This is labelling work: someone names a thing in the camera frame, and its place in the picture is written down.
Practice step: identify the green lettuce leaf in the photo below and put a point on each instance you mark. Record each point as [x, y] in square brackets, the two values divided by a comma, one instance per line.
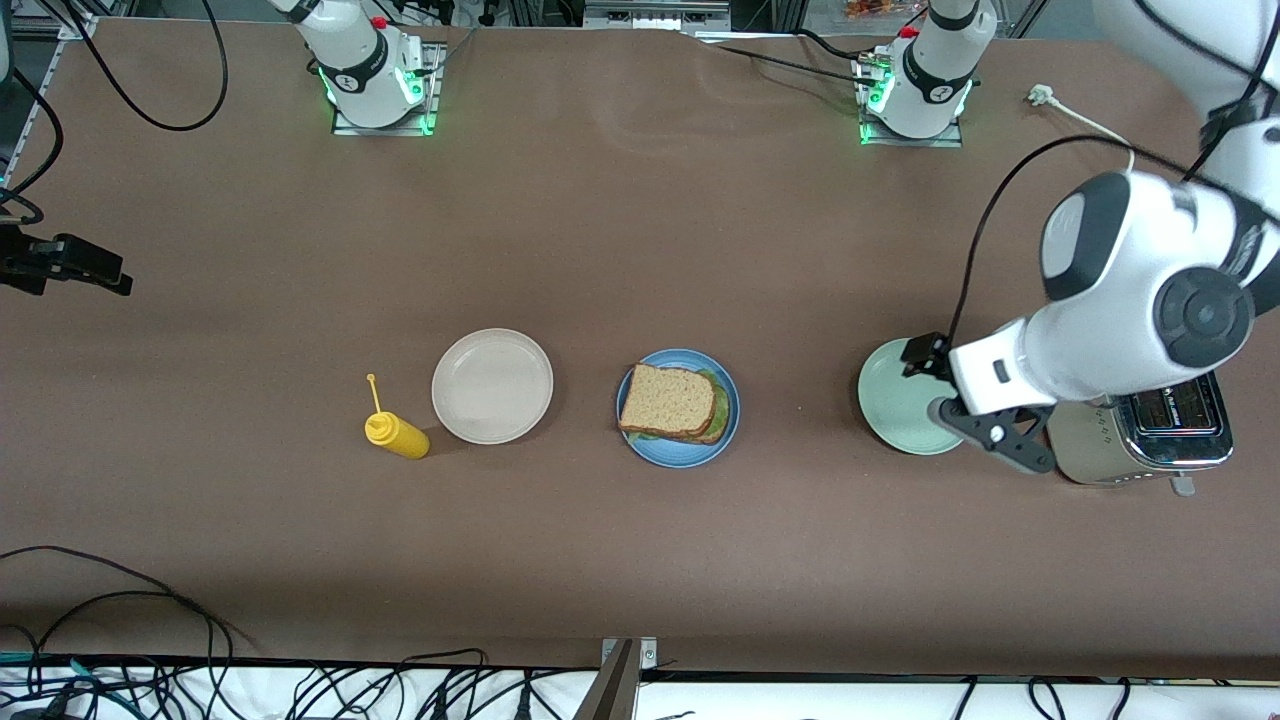
[722, 405]

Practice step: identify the brown bread slice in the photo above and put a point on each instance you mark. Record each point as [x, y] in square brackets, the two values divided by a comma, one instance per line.
[715, 425]
[665, 400]

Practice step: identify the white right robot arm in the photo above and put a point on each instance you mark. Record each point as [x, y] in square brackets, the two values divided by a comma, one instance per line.
[365, 75]

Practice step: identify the yellow mustard squeeze bottle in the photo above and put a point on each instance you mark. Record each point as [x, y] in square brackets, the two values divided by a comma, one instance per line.
[400, 436]

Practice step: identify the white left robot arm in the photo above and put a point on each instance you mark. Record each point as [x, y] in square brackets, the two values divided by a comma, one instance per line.
[1130, 290]

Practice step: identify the orange packet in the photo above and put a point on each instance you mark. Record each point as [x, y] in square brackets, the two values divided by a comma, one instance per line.
[870, 8]

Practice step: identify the aluminium frame block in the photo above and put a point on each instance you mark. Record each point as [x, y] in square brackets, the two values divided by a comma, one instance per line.
[655, 12]

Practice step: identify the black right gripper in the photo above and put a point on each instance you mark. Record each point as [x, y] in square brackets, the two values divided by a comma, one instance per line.
[40, 262]

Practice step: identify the blue plate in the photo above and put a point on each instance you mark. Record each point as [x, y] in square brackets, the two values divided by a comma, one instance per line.
[680, 457]

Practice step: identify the beige chrome toaster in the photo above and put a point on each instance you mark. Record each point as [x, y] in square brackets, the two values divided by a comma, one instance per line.
[1130, 445]

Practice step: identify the aluminium table edge rail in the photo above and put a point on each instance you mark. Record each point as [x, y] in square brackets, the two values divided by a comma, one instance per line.
[45, 85]

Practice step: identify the aluminium profile post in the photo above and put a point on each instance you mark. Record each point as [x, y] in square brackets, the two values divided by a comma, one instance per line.
[615, 690]

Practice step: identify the light green plate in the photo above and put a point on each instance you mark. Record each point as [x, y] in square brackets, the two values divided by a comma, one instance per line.
[895, 405]

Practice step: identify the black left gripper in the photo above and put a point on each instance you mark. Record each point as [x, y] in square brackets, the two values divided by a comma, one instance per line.
[931, 359]

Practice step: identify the beige plate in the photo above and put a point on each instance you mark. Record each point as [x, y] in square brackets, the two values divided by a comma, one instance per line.
[492, 386]

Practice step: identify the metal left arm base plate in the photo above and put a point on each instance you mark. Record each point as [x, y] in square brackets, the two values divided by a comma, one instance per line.
[950, 141]

